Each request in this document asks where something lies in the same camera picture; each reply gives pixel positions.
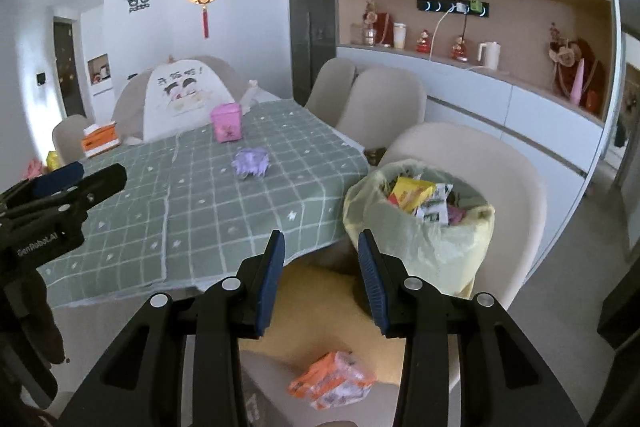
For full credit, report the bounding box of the orange tissue box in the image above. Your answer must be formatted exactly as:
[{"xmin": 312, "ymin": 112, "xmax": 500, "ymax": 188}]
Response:
[{"xmin": 81, "ymin": 121, "xmax": 122, "ymax": 158}]

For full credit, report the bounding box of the red figurine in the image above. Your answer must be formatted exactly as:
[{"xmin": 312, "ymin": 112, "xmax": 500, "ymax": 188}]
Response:
[
  {"xmin": 416, "ymin": 29, "xmax": 432, "ymax": 54},
  {"xmin": 450, "ymin": 36, "xmax": 469, "ymax": 63}
]

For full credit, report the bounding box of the purple crumpled wrapper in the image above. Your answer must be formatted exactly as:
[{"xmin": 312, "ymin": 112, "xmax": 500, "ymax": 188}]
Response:
[{"xmin": 231, "ymin": 147, "xmax": 270, "ymax": 179}]

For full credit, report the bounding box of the yellow snack bag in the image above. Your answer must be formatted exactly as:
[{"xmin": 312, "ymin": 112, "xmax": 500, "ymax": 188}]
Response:
[{"xmin": 387, "ymin": 176, "xmax": 436, "ymax": 213}]

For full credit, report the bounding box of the middle beige chair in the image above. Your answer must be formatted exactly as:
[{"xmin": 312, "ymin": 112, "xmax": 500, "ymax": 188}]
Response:
[{"xmin": 335, "ymin": 67, "xmax": 426, "ymax": 150}]

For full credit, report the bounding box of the red gift box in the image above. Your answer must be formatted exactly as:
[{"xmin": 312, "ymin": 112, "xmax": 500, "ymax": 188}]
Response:
[{"xmin": 373, "ymin": 12, "xmax": 394, "ymax": 46}]

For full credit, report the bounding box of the black power strip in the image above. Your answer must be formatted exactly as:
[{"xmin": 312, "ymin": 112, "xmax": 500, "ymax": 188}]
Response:
[{"xmin": 416, "ymin": 0, "xmax": 490, "ymax": 18}]

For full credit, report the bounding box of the beige chair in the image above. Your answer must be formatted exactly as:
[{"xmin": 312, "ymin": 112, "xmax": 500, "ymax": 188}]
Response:
[
  {"xmin": 305, "ymin": 57, "xmax": 356, "ymax": 127},
  {"xmin": 381, "ymin": 122, "xmax": 547, "ymax": 309},
  {"xmin": 335, "ymin": 67, "xmax": 426, "ymax": 150}
]

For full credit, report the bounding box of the white sideboard cabinet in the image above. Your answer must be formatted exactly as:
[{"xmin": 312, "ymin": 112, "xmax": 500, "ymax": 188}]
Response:
[{"xmin": 337, "ymin": 46, "xmax": 604, "ymax": 262}]

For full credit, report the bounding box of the red figurine left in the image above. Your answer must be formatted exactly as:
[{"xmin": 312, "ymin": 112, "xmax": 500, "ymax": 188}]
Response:
[{"xmin": 416, "ymin": 29, "xmax": 432, "ymax": 54}]

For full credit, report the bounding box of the far beige chair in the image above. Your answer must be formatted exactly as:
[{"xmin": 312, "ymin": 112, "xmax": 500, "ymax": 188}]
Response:
[{"xmin": 305, "ymin": 57, "xmax": 356, "ymax": 127}]

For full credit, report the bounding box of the red flower decoration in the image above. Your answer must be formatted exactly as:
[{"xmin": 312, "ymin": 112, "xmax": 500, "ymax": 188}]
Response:
[{"xmin": 549, "ymin": 23, "xmax": 606, "ymax": 116}]

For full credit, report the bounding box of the paper coffee cup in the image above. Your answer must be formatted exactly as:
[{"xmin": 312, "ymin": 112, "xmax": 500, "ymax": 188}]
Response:
[{"xmin": 393, "ymin": 23, "xmax": 407, "ymax": 50}]

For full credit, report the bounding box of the pink cone bottle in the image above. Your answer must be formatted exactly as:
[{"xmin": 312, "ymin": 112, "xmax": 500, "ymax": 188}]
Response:
[{"xmin": 570, "ymin": 58, "xmax": 585, "ymax": 106}]

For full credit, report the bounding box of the near beige chair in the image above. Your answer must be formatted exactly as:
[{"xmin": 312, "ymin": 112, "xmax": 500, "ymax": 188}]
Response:
[{"xmin": 381, "ymin": 122, "xmax": 547, "ymax": 309}]

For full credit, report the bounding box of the pink trash box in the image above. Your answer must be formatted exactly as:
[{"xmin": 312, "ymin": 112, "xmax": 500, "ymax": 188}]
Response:
[{"xmin": 210, "ymin": 103, "xmax": 242, "ymax": 143}]

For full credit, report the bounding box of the pink wrapper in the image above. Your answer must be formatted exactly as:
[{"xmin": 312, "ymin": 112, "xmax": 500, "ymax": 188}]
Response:
[{"xmin": 447, "ymin": 205, "xmax": 466, "ymax": 225}]

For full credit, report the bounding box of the red figurine right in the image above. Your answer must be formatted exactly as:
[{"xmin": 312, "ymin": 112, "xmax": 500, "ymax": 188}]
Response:
[{"xmin": 450, "ymin": 36, "xmax": 469, "ymax": 63}]

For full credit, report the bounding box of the white green carton box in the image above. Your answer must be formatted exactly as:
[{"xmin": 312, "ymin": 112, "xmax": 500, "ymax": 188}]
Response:
[{"xmin": 416, "ymin": 183, "xmax": 454, "ymax": 225}]

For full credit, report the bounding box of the orange snack box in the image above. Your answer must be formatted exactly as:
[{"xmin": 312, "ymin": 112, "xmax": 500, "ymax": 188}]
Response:
[{"xmin": 288, "ymin": 351, "xmax": 376, "ymax": 411}]

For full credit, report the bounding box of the green checked tablecloth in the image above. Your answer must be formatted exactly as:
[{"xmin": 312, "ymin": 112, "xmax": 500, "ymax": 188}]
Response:
[{"xmin": 41, "ymin": 101, "xmax": 369, "ymax": 308}]

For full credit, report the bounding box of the white electric kettle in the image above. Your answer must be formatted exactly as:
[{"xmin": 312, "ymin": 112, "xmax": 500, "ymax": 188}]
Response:
[{"xmin": 477, "ymin": 41, "xmax": 501, "ymax": 70}]

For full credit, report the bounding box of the trash bin with yellow bag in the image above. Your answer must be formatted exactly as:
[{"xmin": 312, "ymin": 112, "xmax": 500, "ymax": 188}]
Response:
[{"xmin": 343, "ymin": 159, "xmax": 495, "ymax": 298}]

